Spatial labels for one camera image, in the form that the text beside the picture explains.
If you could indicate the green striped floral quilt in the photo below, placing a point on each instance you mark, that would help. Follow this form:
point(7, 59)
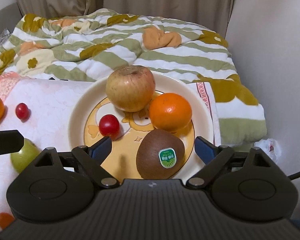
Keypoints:
point(90, 47)

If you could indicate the brown kiwi with sticker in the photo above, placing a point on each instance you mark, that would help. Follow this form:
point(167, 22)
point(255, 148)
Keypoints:
point(160, 155)

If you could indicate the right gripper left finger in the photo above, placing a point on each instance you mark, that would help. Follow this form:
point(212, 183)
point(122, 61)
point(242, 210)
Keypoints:
point(91, 158)

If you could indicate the large green apple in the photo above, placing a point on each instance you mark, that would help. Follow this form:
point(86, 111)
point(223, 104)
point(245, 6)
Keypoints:
point(21, 159)

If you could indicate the pink floral towel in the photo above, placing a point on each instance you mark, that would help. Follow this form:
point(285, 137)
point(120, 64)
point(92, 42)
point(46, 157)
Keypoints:
point(51, 103)

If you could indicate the cream oval bowl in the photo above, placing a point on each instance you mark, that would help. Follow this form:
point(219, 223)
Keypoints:
point(121, 163)

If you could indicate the small red cherry tomato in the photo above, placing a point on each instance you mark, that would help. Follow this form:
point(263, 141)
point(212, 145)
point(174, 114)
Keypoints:
point(22, 111)

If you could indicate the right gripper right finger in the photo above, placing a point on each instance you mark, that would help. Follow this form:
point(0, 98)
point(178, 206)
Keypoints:
point(215, 159)

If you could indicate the small mandarin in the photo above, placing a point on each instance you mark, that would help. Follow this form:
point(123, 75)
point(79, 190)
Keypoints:
point(5, 220)

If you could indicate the crumpled white plastic bag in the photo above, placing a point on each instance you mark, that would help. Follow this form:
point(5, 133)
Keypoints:
point(271, 147)

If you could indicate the yellowish red apple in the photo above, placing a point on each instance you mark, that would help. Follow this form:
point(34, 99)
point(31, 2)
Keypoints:
point(130, 88)

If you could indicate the orange in bowl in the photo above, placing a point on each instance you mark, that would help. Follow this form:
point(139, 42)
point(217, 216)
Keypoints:
point(170, 112)

